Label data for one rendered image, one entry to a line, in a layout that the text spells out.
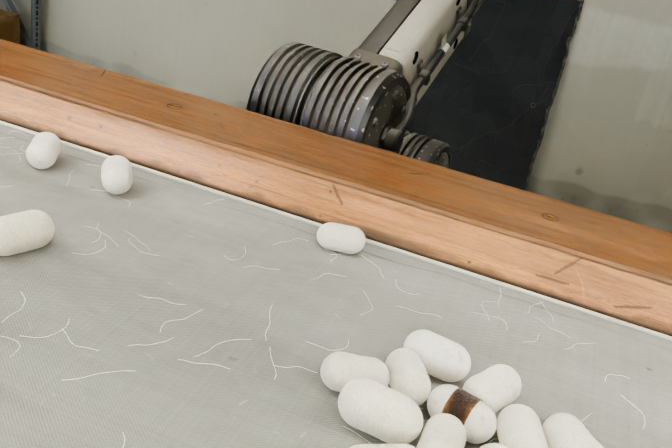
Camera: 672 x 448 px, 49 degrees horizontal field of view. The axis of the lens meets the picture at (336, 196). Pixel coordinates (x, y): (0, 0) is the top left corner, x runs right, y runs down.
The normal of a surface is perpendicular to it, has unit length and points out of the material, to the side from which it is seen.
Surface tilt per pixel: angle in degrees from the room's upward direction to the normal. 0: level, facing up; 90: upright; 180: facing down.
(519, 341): 0
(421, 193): 0
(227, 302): 0
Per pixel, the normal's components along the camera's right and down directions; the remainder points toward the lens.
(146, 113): 0.18, -0.90
